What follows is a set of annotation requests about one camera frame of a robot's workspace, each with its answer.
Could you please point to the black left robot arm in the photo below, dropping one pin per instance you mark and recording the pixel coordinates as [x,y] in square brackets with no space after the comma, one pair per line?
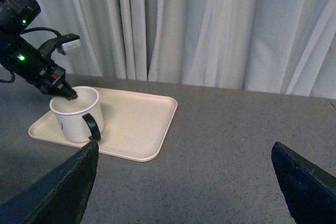
[35,65]

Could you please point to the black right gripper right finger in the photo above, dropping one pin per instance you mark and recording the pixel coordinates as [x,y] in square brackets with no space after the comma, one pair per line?
[309,191]

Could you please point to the white smiley mug black handle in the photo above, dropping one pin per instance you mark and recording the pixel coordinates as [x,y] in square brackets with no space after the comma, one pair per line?
[80,119]

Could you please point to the grey curtain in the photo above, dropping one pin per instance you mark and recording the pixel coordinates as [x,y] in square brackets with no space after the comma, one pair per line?
[278,46]

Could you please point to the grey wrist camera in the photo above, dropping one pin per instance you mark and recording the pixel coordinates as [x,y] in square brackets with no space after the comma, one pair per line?
[65,47]

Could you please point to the beige rectangular tray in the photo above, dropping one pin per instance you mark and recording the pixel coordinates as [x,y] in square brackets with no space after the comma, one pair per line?
[135,124]

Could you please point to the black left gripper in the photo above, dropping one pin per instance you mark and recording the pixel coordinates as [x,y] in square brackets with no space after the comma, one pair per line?
[51,81]

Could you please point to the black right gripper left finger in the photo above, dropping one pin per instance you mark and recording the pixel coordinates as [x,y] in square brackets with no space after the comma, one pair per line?
[61,196]

